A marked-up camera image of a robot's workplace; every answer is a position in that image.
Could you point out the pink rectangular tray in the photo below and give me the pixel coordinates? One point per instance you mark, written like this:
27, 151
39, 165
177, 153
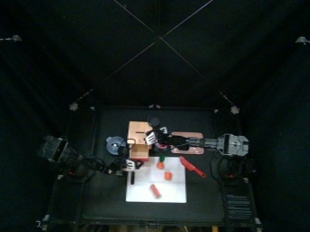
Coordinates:
194, 149

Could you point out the short orange carrot piece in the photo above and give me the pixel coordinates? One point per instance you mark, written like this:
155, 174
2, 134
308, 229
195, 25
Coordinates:
169, 175

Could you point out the orange carrot piece green top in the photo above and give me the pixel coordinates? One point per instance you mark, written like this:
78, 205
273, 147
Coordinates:
161, 164

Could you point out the blue grey bowl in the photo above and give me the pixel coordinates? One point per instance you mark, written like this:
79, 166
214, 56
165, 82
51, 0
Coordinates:
114, 144

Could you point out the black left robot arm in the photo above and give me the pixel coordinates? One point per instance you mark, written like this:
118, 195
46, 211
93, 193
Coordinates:
60, 152

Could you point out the wooden box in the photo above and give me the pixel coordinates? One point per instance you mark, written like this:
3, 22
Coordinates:
137, 128

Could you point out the thin black stick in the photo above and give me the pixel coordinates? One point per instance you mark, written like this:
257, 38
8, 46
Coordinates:
131, 178

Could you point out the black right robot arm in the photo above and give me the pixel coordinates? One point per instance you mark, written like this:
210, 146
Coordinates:
227, 145

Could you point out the red toy knife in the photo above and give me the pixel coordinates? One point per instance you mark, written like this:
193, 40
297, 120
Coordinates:
191, 168

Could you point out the metal frame clamp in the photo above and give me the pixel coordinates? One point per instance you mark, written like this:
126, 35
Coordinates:
302, 40
234, 109
74, 106

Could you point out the red salmon sushi toy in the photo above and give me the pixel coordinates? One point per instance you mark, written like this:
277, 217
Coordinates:
162, 147

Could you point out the white cutting board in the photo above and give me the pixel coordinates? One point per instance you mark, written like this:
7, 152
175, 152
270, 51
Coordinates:
170, 190

